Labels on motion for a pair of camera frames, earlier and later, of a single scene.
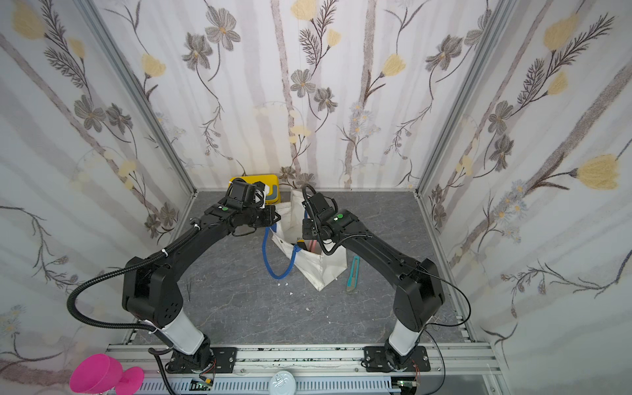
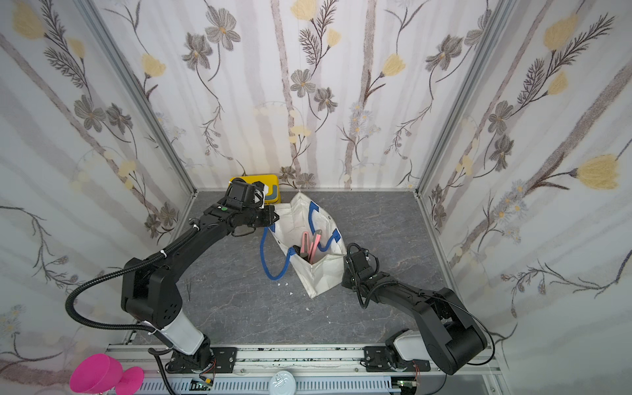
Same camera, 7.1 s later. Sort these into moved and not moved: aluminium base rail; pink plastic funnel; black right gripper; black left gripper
Moved: black right gripper
Not moved: black left gripper; aluminium base rail; pink plastic funnel
